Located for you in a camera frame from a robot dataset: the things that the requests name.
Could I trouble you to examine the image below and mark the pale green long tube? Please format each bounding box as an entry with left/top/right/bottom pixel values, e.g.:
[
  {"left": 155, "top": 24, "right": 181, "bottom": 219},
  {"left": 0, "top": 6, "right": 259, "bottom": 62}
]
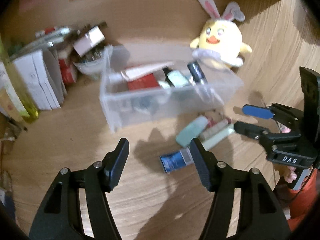
[{"left": 202, "top": 124, "right": 234, "bottom": 151}]

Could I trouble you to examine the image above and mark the pink charm keychain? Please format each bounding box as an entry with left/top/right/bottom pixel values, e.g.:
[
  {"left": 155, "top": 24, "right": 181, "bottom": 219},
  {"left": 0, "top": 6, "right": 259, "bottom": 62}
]
[{"left": 203, "top": 109, "right": 225, "bottom": 128}]

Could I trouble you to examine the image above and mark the mint green tube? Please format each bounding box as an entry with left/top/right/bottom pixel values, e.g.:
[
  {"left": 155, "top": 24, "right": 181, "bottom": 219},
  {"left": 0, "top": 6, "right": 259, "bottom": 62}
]
[{"left": 176, "top": 115, "right": 209, "bottom": 148}]

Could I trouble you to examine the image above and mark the purple black cosmetic bottle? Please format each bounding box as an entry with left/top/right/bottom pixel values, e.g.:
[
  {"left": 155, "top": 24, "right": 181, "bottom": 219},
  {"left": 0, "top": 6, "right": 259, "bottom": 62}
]
[{"left": 187, "top": 61, "right": 208, "bottom": 85}]

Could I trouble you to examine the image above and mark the blue silver tube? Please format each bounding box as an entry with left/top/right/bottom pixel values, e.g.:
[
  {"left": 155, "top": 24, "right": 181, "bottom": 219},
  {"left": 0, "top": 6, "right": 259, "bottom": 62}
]
[{"left": 159, "top": 148, "right": 194, "bottom": 173}]

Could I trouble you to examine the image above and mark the small dark green bottle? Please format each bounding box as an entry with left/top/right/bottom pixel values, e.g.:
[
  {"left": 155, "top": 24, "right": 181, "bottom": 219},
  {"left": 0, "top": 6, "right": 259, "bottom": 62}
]
[{"left": 163, "top": 67, "right": 191, "bottom": 88}]

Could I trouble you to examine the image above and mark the red paper envelope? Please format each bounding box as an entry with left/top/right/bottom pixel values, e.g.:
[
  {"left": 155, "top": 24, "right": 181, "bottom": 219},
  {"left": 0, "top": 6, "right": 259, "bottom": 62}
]
[{"left": 127, "top": 74, "right": 160, "bottom": 90}]

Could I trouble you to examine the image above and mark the pink cream tube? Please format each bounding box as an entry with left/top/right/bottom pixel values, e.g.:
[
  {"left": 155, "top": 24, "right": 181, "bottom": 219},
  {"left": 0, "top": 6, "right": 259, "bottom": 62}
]
[{"left": 120, "top": 61, "right": 175, "bottom": 81}]

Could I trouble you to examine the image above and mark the right hand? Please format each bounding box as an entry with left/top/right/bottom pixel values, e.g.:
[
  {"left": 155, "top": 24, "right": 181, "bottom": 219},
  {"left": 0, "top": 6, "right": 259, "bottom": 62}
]
[{"left": 281, "top": 126, "right": 297, "bottom": 184}]

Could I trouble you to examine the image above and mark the yellow chick bunny plush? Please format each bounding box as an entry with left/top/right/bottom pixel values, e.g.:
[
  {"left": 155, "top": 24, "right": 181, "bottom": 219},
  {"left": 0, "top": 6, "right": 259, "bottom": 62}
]
[{"left": 190, "top": 0, "right": 252, "bottom": 68}]

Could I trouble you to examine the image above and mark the yellow green spray bottle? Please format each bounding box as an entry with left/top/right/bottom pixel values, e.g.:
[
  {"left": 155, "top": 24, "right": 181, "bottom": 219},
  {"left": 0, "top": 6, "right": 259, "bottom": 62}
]
[{"left": 1, "top": 44, "right": 39, "bottom": 124}]

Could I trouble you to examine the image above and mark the clear plastic storage bin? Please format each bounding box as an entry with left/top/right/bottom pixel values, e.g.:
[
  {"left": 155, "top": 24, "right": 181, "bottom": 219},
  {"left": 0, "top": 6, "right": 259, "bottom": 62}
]
[{"left": 99, "top": 43, "right": 244, "bottom": 132}]

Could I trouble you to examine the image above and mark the red book stack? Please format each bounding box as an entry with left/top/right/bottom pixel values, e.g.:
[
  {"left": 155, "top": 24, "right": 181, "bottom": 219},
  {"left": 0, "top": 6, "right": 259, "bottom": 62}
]
[{"left": 58, "top": 51, "right": 78, "bottom": 86}]

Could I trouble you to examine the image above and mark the white green lotion tube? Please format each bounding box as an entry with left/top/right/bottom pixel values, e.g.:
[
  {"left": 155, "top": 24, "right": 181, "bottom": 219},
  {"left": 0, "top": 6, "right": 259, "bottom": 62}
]
[{"left": 1, "top": 62, "right": 23, "bottom": 122}]

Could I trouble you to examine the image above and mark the white paper boxes stack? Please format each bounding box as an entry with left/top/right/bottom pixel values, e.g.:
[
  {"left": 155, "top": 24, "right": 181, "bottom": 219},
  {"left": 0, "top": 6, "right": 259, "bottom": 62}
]
[{"left": 13, "top": 49, "right": 67, "bottom": 111}]

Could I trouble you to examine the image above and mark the white bowl of stones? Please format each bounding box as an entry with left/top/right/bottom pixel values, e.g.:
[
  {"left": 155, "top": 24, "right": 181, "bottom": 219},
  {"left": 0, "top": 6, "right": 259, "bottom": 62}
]
[{"left": 73, "top": 47, "right": 113, "bottom": 79}]

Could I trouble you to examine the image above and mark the small white pink box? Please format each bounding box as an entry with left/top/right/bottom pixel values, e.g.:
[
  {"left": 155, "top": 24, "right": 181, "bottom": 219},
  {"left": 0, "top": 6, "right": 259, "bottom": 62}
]
[{"left": 73, "top": 25, "right": 105, "bottom": 57}]

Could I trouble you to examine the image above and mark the red white marker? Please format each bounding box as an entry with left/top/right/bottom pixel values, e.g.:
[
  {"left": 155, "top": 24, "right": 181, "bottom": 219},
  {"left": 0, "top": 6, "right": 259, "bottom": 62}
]
[{"left": 35, "top": 27, "right": 71, "bottom": 38}]

